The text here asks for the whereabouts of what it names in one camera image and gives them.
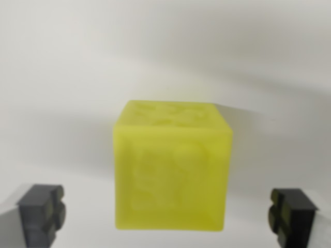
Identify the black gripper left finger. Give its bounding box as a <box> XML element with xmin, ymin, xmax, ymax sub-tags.
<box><xmin>0</xmin><ymin>183</ymin><xmax>67</xmax><ymax>248</ymax></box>

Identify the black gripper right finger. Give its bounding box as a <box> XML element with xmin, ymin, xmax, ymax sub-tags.
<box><xmin>267</xmin><ymin>188</ymin><xmax>331</xmax><ymax>248</ymax></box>

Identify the yellow translucent cube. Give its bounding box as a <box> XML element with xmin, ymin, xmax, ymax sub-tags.
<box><xmin>113</xmin><ymin>100</ymin><xmax>234</xmax><ymax>231</ymax></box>

